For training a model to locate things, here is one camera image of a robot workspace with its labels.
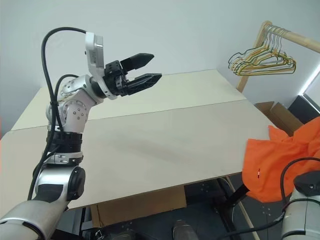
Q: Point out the orange shorts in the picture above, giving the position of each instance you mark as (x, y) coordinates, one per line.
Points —
(270, 160)

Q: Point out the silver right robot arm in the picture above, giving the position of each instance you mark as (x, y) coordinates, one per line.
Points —
(300, 215)

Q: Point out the open cardboard box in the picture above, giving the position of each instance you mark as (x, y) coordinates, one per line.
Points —
(280, 117)

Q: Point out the white window frame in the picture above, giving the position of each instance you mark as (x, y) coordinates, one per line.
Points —
(308, 83)

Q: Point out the flat brown cardboard box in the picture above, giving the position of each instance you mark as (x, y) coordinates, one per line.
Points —
(140, 205)

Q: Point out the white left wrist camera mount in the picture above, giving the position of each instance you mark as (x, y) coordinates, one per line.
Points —
(96, 60)

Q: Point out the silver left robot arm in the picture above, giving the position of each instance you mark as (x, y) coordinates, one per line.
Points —
(75, 112)

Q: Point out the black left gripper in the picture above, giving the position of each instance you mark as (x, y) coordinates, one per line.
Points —
(116, 80)

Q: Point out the wooden clothes rack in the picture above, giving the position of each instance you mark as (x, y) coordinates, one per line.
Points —
(300, 38)

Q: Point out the dark rounded shape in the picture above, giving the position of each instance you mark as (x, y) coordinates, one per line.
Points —
(183, 230)

